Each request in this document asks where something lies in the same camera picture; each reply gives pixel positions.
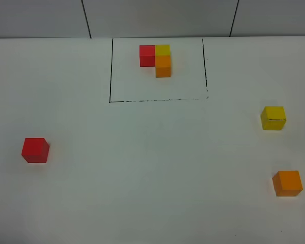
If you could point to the red template cube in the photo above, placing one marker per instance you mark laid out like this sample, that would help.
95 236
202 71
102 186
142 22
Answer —
147 55

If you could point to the yellow template cube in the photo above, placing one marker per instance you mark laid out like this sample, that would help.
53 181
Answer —
162 50

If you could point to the orange template cube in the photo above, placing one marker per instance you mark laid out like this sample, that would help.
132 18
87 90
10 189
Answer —
162 66

